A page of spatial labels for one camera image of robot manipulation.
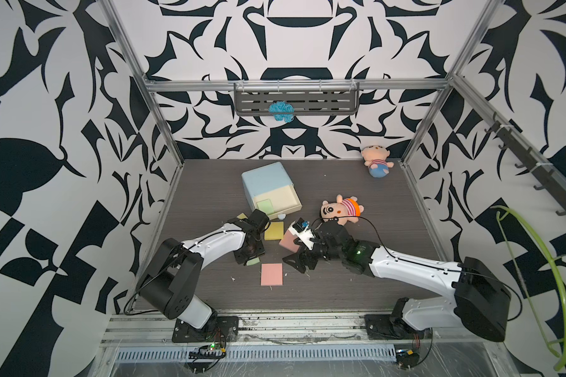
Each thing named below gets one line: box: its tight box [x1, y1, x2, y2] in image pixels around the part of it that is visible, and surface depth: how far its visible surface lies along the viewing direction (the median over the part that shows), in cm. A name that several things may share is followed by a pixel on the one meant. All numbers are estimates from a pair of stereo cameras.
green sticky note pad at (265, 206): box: [256, 198, 275, 216], surface depth 93 cm
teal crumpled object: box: [268, 100, 295, 123], surface depth 93 cm
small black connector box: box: [395, 348, 421, 370], surface depth 73 cm
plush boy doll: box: [360, 144, 394, 179], surface depth 117 cm
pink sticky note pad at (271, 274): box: [260, 263, 283, 286], surface depth 86 cm
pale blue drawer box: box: [241, 161, 303, 220], surface depth 95 cm
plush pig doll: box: [320, 193, 364, 226], surface depth 97 cm
